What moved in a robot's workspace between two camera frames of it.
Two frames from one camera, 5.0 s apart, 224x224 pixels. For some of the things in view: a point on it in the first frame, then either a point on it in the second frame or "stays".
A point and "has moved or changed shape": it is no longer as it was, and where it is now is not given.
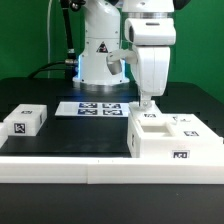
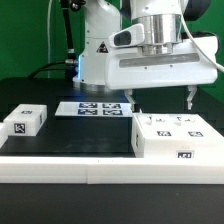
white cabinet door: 188,127 stays
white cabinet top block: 26,120 stays
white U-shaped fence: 106,170 stays
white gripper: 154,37 -> 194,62
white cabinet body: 185,137 has moved or changed shape
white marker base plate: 93,108 stays
